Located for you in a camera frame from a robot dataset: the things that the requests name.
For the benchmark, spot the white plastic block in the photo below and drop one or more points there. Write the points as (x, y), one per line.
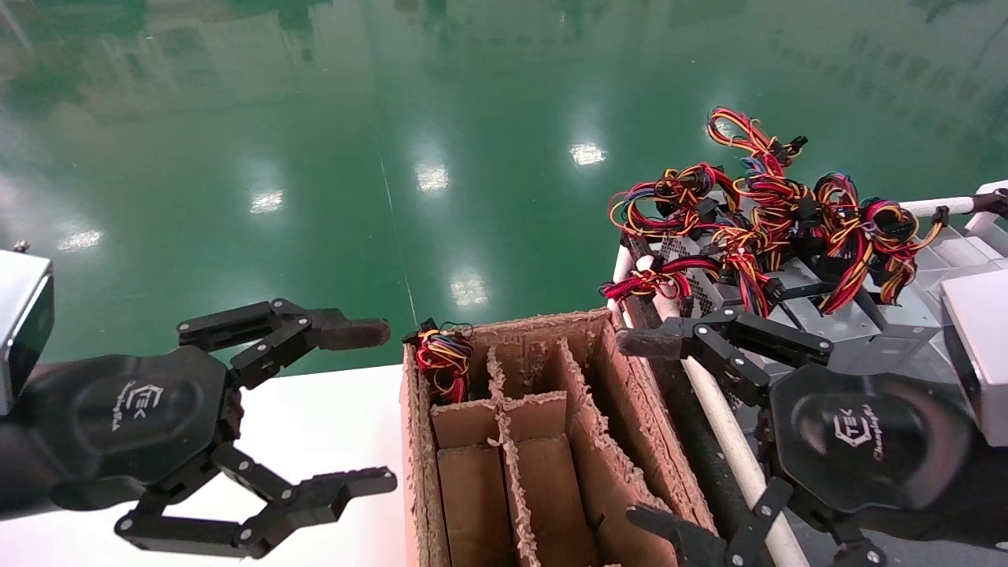
(988, 224)

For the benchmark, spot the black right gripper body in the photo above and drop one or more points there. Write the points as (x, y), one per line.
(866, 433)

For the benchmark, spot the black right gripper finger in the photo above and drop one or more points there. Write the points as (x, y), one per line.
(740, 331)
(744, 543)

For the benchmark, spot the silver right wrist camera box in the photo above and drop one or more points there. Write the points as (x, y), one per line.
(984, 354)

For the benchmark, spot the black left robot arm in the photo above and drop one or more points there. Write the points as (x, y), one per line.
(14, 472)

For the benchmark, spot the thin white pipe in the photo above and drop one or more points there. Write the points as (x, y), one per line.
(917, 207)

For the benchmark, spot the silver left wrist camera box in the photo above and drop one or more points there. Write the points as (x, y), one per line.
(20, 315)

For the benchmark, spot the short white pipe post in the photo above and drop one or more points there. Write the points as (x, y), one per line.
(622, 268)

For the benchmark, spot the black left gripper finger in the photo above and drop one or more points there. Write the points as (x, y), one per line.
(283, 327)
(307, 500)

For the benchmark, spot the long white rail pipe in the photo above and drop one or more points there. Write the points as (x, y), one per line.
(724, 425)

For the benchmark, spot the black pipe clamp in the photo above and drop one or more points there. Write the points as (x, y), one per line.
(994, 203)

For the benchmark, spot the brown cardboard box with dividers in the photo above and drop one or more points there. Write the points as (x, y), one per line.
(551, 488)

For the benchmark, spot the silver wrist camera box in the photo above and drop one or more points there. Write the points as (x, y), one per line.
(984, 354)
(20, 315)

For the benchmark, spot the clear plastic tray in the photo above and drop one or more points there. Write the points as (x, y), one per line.
(965, 252)

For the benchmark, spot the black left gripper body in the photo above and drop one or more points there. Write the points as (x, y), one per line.
(134, 417)

